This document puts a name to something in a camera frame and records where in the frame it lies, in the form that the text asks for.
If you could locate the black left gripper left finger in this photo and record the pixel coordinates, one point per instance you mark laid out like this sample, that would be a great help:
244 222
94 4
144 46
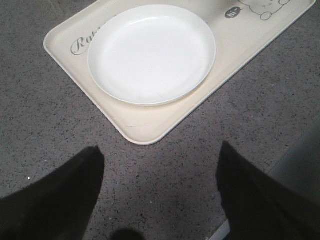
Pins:
57 207

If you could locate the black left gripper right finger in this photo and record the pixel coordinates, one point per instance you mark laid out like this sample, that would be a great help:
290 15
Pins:
258 207

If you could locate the white round plate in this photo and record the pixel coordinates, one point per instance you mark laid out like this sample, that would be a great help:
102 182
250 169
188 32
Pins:
152 55

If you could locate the cream rabbit serving tray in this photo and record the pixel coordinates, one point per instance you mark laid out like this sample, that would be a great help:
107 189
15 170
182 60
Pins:
241 29

